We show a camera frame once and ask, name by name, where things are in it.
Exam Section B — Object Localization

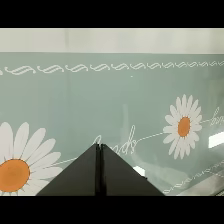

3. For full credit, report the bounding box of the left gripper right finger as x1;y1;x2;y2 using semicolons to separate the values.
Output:
98;143;165;197

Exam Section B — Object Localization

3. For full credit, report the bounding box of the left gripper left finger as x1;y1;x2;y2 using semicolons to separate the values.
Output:
36;143;100;197

